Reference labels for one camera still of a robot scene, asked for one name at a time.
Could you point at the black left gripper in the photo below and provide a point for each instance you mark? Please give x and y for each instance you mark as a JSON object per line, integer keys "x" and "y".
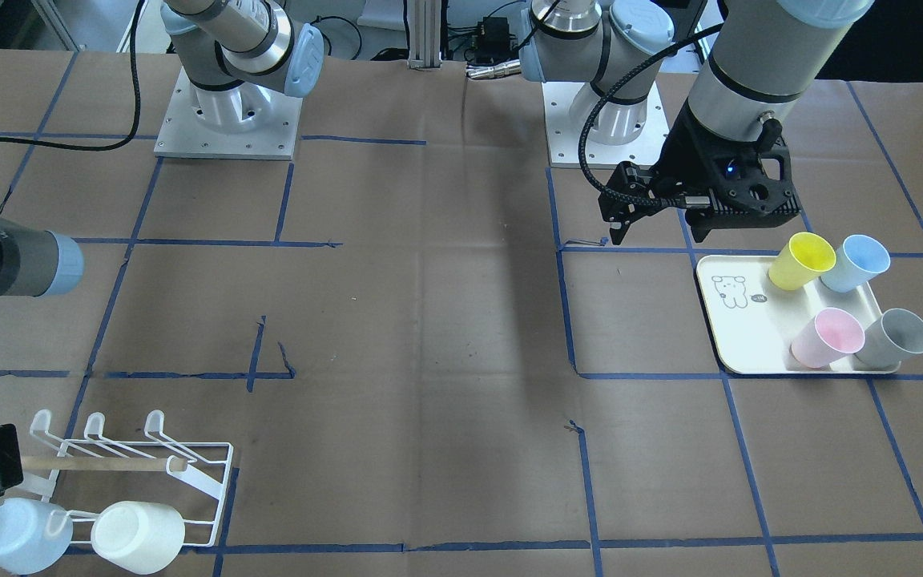
{"x": 687, "y": 152}

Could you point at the light blue plastic cup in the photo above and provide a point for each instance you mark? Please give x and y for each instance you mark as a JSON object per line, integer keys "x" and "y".
{"x": 33, "y": 535}

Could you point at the white plastic cup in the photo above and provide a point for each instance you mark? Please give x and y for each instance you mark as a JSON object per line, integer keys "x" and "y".
{"x": 141, "y": 537}

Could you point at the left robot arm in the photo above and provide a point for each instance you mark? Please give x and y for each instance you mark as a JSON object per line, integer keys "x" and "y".
{"x": 764, "y": 56}

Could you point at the yellow plastic cup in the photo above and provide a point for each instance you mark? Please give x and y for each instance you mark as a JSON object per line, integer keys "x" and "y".
{"x": 804, "y": 258}

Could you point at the pink plastic cup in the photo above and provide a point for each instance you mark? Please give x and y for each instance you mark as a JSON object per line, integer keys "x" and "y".
{"x": 832, "y": 334}

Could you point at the grey plastic cup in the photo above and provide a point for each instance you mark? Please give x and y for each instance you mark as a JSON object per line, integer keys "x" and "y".
{"x": 895, "y": 336}

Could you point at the beige plastic tray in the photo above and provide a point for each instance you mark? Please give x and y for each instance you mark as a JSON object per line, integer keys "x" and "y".
{"x": 753, "y": 322}

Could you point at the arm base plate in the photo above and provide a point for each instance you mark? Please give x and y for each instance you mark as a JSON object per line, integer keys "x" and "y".
{"x": 245, "y": 122}
{"x": 633, "y": 133}

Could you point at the white wire cup rack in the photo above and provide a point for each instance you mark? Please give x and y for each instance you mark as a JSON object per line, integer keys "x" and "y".
{"x": 90, "y": 471}

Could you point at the aluminium frame post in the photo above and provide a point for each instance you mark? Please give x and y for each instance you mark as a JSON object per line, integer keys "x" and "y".
{"x": 425, "y": 33}

